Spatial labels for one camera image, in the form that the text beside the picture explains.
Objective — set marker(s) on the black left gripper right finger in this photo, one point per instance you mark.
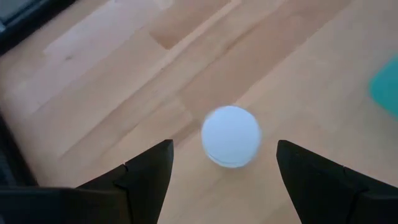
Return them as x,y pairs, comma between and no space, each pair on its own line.
317,186

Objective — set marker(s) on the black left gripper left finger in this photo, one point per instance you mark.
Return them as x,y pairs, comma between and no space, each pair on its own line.
146,174

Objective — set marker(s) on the white pill bottle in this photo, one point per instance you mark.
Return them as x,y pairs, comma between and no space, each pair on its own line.
230,137

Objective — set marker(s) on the teal translucent plastic basket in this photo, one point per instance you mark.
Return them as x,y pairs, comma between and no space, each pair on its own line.
387,87

